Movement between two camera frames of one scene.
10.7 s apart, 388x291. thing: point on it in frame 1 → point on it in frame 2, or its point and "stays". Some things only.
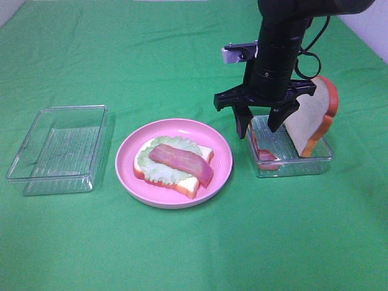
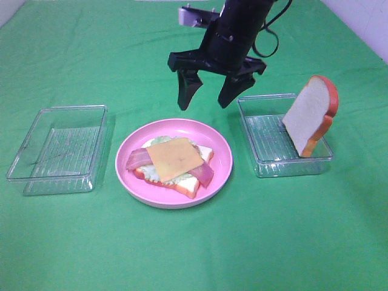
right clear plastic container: (274, 154) stays
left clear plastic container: (59, 152) stays
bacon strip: (263, 154) → (137, 158)
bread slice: (314, 114) stays
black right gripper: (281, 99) → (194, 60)
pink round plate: (160, 196) stays
